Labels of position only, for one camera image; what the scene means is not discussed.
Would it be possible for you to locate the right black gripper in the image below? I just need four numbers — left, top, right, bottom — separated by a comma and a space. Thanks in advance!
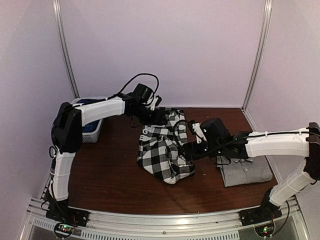
179, 140, 224, 162

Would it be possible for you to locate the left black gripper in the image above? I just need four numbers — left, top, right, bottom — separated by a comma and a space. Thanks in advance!
131, 104, 168, 126

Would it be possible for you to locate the black white plaid shirt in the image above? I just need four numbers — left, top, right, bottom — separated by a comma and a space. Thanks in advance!
136, 108, 195, 185

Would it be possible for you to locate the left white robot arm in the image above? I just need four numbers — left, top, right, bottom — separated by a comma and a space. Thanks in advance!
47, 92, 168, 222

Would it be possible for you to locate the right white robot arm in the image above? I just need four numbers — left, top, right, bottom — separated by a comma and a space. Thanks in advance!
180, 118, 320, 221

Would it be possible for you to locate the folded grey shirt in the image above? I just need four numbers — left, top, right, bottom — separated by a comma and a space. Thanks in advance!
216, 156, 273, 188

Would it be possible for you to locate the blue plaid shirt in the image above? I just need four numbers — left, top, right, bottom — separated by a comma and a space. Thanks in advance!
75, 98, 100, 133

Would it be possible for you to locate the white plastic basket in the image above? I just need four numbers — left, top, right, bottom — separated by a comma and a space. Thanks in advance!
70, 96, 105, 143

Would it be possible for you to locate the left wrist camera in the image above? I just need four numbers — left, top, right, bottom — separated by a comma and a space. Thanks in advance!
132, 83, 162, 111

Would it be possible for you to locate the left black cable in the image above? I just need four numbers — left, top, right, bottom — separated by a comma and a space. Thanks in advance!
117, 73, 160, 97

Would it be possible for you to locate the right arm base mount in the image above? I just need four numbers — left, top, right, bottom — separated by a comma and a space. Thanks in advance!
239, 206, 282, 226

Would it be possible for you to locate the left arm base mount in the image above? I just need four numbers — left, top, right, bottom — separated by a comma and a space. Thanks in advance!
45, 206, 89, 227

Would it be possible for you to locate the left aluminium frame post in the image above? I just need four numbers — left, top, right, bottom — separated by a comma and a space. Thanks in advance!
52, 0, 80, 98

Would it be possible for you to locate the aluminium frame post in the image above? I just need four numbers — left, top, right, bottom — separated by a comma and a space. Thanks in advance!
52, 0, 80, 98
241, 0, 273, 112

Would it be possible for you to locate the front aluminium rail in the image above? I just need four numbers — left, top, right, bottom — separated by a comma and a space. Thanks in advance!
18, 197, 311, 240

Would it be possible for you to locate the right aluminium frame post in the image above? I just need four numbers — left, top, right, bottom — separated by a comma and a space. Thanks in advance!
241, 0, 273, 112

